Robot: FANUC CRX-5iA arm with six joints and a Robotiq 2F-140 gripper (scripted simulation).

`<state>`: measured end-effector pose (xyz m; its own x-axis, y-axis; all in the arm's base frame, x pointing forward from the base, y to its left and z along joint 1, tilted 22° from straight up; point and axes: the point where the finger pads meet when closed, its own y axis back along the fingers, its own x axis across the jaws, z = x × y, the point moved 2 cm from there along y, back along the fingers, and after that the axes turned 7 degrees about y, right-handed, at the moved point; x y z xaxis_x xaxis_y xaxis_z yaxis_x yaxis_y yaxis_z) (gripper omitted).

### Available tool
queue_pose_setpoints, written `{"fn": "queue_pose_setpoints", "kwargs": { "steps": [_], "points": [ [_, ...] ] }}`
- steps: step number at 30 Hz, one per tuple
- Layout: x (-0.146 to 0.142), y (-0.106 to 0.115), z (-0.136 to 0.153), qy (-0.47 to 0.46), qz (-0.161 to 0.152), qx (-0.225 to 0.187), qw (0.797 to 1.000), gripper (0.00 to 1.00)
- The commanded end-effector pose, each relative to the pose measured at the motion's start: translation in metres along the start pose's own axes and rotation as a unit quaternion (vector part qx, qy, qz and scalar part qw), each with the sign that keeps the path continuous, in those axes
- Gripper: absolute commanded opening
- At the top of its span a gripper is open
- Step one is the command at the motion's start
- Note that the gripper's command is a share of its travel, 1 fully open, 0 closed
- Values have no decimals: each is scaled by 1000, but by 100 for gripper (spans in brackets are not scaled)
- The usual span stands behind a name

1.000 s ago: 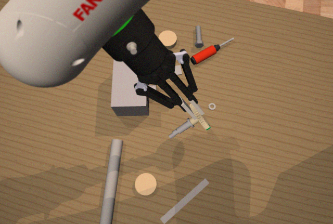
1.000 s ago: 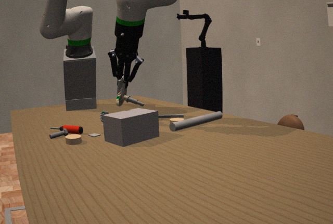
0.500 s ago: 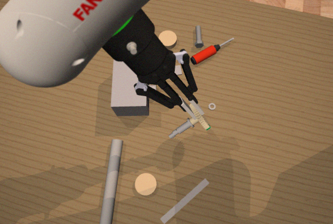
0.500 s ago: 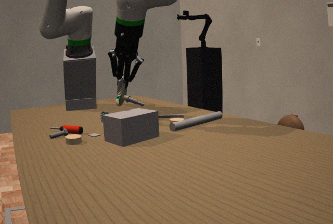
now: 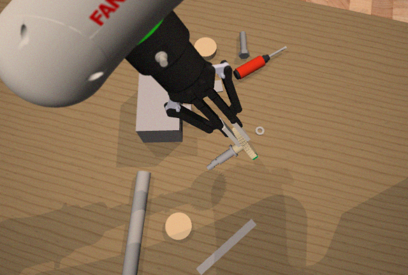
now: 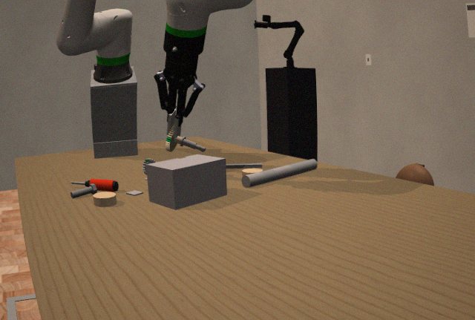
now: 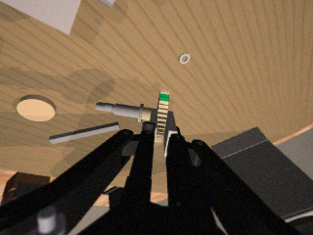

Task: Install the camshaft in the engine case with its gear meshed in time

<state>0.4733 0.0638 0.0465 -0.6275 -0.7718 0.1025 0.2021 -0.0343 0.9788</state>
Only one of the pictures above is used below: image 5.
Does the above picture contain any grey flat bar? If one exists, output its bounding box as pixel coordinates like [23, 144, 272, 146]
[196, 219, 256, 275]

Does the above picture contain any grey metal rod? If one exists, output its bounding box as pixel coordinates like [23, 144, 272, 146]
[122, 171, 151, 275]

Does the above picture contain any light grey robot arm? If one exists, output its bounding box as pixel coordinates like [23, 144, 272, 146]
[0, 0, 190, 108]

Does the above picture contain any red screwdriver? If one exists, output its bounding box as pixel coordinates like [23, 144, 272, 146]
[233, 46, 287, 80]

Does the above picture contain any grey shaft with cream gear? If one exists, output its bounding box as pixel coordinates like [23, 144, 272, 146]
[207, 127, 259, 170]

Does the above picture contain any grey hex bolt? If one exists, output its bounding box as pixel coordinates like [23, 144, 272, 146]
[238, 31, 250, 59]

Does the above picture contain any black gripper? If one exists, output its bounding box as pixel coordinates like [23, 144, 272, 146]
[151, 41, 250, 147]

